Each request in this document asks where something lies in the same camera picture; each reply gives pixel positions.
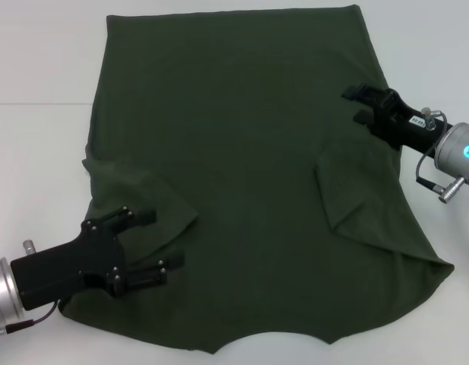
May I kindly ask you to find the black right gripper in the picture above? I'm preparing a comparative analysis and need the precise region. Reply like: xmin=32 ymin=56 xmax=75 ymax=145
xmin=341 ymin=83 xmax=455 ymax=158

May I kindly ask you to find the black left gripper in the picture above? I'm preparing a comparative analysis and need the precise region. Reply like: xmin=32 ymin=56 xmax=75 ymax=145
xmin=9 ymin=205 xmax=187 ymax=310

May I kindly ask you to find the dark green t-shirt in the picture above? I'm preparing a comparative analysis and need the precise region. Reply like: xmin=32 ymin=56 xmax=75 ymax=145
xmin=57 ymin=4 xmax=455 ymax=345

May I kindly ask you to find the right wrist silver connector stud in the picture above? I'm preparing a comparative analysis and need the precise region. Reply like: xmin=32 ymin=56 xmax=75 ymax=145
xmin=420 ymin=107 xmax=438 ymax=132

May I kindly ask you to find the left gripper dark cable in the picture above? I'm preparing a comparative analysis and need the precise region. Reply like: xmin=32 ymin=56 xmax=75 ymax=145
xmin=0 ymin=298 xmax=61 ymax=336

